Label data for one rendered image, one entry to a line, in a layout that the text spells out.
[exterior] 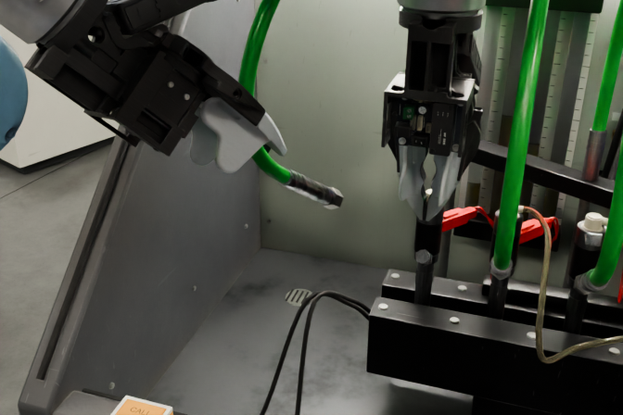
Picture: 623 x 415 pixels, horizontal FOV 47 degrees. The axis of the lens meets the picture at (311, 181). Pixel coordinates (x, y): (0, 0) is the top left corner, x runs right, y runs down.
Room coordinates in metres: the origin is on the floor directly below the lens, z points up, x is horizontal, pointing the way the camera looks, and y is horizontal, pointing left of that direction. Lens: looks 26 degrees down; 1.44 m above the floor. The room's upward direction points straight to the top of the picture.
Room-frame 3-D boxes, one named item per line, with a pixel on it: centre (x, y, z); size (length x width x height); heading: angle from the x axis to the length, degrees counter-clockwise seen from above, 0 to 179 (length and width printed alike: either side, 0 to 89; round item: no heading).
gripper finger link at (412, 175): (0.62, -0.09, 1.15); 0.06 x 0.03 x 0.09; 162
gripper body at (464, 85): (0.61, -0.11, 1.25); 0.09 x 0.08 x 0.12; 162
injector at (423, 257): (0.65, -0.12, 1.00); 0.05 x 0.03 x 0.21; 162
